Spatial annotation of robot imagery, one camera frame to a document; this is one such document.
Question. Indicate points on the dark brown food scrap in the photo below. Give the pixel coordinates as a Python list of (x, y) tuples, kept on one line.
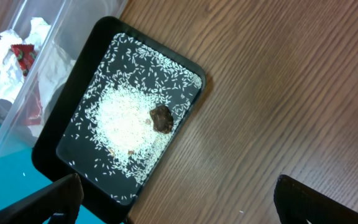
[(162, 119)]

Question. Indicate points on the clear plastic bin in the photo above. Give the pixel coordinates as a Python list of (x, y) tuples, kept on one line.
[(71, 23)]

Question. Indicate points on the teal serving tray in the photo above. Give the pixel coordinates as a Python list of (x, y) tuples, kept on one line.
[(19, 178)]

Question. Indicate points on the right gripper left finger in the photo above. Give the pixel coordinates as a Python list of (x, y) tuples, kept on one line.
[(58, 202)]

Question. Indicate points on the white rice pile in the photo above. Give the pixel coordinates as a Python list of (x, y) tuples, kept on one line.
[(111, 140)]

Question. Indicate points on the black waste tray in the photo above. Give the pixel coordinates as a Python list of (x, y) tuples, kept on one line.
[(44, 154)]

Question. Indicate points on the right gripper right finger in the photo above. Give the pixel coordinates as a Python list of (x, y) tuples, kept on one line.
[(297, 203)]

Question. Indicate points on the red snack wrapper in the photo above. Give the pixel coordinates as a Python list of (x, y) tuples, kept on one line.
[(25, 57)]

